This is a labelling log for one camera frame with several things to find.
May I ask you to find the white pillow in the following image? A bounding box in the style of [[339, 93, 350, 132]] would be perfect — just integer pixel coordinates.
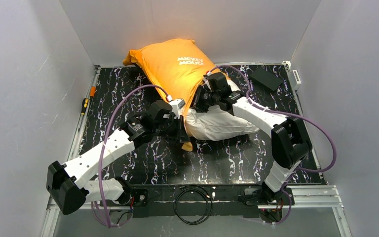
[[183, 80, 261, 142]]

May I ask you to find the orange printed pillowcase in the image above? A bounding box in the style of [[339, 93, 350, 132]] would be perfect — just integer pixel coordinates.
[[122, 39, 232, 152]]

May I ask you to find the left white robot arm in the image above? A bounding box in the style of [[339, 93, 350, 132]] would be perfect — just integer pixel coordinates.
[[46, 99, 190, 215]]

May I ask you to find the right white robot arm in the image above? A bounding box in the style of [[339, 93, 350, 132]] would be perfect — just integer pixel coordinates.
[[191, 72, 312, 193]]

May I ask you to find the black flat pad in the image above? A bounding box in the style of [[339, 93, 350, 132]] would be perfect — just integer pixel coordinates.
[[249, 67, 284, 92]]

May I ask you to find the white power strip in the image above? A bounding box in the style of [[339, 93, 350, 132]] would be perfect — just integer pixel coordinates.
[[292, 70, 302, 91]]

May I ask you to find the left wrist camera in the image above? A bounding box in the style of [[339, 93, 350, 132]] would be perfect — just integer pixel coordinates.
[[166, 95, 186, 118]]

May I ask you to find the black cable loop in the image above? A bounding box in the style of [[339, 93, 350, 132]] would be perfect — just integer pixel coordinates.
[[173, 185, 214, 226]]

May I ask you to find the yellow handled screwdriver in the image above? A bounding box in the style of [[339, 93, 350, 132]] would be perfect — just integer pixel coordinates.
[[80, 86, 96, 115]]

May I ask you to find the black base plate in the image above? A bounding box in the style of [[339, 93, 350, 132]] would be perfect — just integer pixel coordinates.
[[108, 185, 294, 222]]

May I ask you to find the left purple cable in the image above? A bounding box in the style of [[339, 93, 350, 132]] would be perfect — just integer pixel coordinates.
[[90, 84, 172, 229]]

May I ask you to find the purple cable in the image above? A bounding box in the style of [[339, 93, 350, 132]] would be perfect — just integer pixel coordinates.
[[206, 65, 338, 226], [90, 84, 172, 229]]

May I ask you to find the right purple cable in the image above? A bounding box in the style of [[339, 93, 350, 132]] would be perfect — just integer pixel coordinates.
[[206, 65, 338, 226]]

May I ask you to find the aluminium frame rail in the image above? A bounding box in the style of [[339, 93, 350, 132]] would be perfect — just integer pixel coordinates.
[[40, 185, 352, 237]]

